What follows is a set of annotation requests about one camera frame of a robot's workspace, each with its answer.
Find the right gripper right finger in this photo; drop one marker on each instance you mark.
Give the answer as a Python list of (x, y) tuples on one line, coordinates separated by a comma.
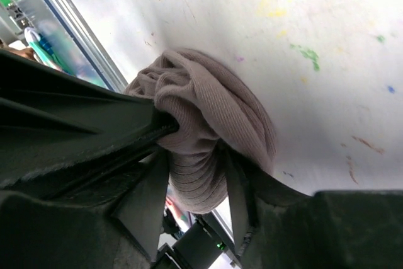
[(275, 226)]

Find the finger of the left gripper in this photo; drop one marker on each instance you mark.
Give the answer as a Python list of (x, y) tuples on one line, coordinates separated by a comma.
[(55, 127)]

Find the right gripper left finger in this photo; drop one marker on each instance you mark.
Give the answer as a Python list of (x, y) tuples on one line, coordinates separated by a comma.
[(111, 222)]

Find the taupe sock with red cuff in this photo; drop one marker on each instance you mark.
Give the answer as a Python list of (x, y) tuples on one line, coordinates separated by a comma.
[(214, 110)]

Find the teal cloth in background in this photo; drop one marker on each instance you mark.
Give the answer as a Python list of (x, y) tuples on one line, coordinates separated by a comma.
[(42, 48)]

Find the aluminium frame rail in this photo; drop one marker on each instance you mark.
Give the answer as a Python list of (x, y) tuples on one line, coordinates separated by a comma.
[(63, 26)]

